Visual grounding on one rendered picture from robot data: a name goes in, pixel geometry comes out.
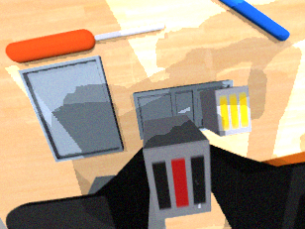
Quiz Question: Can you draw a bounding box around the blue rounded bar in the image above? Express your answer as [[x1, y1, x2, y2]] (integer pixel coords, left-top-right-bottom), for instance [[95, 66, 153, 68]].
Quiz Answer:
[[219, 0, 290, 42]]

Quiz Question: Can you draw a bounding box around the orange-handled screwdriver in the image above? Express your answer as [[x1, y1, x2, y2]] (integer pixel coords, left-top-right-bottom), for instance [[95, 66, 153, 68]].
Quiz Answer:
[[6, 24, 165, 63]]

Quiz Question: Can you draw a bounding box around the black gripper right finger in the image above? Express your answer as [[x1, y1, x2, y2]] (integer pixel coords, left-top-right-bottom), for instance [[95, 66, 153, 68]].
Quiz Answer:
[[210, 144, 305, 229]]

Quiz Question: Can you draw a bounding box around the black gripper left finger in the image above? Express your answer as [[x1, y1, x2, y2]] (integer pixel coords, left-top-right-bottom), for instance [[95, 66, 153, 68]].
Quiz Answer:
[[6, 147, 150, 229]]

